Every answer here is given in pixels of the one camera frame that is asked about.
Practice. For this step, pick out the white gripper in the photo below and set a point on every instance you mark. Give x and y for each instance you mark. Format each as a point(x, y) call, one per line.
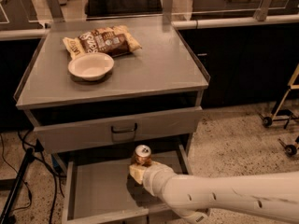
point(150, 176)

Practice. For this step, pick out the orange drink can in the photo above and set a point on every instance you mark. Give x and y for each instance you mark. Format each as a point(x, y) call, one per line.
point(142, 156)

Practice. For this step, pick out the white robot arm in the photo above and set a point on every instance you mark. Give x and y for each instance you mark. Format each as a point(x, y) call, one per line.
point(274, 196)

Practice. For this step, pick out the grey open middle drawer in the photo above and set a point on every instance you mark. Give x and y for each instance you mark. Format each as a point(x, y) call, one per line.
point(99, 190)

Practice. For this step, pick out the grey metal drawer cabinet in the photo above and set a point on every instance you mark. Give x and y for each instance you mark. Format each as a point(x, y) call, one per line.
point(160, 76)

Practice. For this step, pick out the grey top drawer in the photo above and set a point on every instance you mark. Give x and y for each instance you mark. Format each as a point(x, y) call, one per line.
point(103, 132)

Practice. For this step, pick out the white paper bowl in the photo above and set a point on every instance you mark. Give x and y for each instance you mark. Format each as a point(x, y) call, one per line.
point(91, 66)

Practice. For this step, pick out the black tripod leg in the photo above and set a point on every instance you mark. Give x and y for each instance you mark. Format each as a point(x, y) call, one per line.
point(16, 183)

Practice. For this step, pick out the brown chip bag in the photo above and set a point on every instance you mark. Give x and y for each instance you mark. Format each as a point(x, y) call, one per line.
point(113, 41)

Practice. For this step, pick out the wheeled cart base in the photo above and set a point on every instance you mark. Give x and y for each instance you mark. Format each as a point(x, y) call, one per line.
point(286, 115)

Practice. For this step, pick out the black drawer handle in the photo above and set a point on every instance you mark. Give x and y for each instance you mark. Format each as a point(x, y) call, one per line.
point(124, 130)

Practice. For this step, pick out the grey metal post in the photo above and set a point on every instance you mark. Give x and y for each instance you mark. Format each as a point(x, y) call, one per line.
point(262, 11)
point(55, 10)
point(167, 11)

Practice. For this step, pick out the white horizontal rail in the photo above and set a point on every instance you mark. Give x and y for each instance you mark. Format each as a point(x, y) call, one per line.
point(152, 22)

